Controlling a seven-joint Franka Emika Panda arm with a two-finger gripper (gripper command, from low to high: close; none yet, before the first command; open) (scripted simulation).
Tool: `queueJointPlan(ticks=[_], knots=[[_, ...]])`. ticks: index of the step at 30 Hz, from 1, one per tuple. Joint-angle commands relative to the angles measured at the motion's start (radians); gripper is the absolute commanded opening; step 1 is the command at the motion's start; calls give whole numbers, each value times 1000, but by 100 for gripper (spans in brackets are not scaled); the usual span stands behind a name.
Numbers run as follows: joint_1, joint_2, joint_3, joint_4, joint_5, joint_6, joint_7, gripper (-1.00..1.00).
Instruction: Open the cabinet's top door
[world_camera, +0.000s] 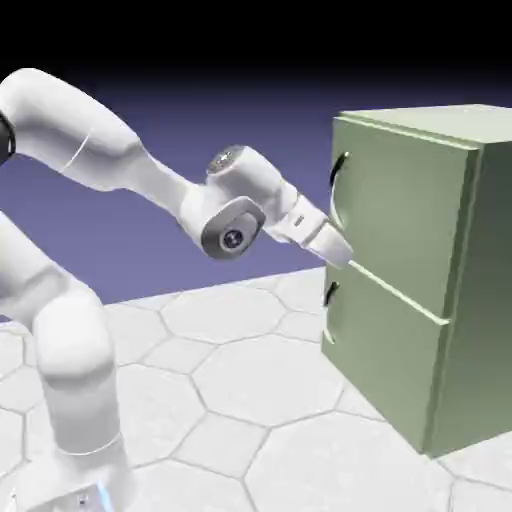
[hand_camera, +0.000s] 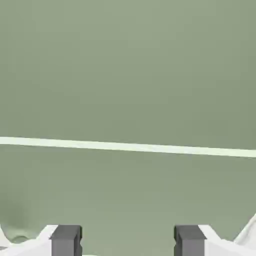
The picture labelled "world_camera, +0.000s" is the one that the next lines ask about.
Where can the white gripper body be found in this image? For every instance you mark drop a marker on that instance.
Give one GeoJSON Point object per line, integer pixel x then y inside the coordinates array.
{"type": "Point", "coordinates": [331, 242]}

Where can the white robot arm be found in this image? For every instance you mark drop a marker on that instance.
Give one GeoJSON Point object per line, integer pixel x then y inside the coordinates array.
{"type": "Point", "coordinates": [80, 152]}

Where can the large green cabinet door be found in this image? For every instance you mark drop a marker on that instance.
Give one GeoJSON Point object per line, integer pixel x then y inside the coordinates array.
{"type": "Point", "coordinates": [400, 216]}

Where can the small green cabinet door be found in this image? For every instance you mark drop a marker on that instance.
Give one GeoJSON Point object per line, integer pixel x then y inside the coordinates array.
{"type": "Point", "coordinates": [380, 360]}

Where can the green painted cabinet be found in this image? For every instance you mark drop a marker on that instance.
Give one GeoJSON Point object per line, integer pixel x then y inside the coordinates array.
{"type": "Point", "coordinates": [472, 280]}

